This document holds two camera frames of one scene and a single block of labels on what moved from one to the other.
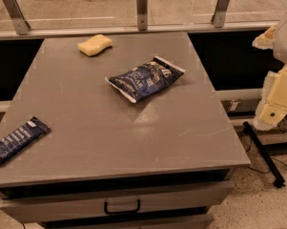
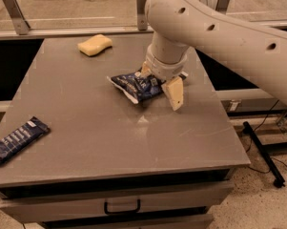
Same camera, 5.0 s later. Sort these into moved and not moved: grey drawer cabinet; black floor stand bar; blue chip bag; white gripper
Moved: white gripper
Not moved: grey drawer cabinet; black floor stand bar; blue chip bag
